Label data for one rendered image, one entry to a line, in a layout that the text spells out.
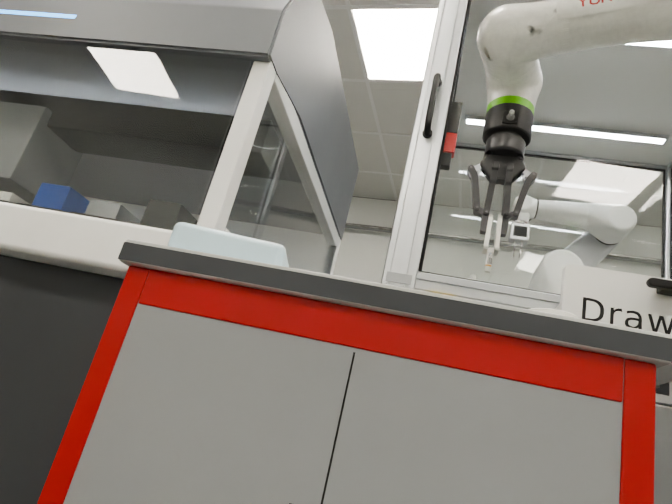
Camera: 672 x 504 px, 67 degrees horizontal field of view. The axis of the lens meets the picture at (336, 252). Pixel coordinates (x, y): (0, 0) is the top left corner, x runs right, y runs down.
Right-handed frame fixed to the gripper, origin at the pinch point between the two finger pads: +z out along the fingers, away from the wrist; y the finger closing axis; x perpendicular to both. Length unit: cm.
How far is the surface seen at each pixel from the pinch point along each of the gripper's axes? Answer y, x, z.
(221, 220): -55, 2, 5
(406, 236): -18.5, 24.3, -7.2
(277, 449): -20, -35, 43
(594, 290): 15.7, -8.6, 10.8
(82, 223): -83, -3, 12
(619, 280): 19.2, -8.5, 8.4
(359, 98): -91, 201, -179
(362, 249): -96, 352, -123
